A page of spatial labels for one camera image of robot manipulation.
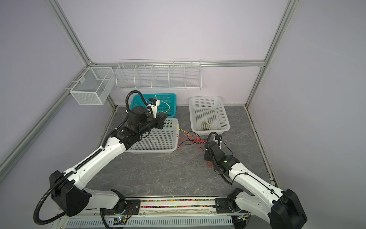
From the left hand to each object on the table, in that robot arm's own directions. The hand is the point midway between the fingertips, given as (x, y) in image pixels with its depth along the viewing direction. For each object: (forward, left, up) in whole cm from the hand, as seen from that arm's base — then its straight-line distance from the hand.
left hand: (166, 115), depth 74 cm
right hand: (-12, -24, -21) cm, 34 cm away
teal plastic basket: (+40, +2, -25) cm, 47 cm away
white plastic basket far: (+25, -29, -31) cm, 50 cm away
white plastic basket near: (+3, +9, -30) cm, 32 cm away
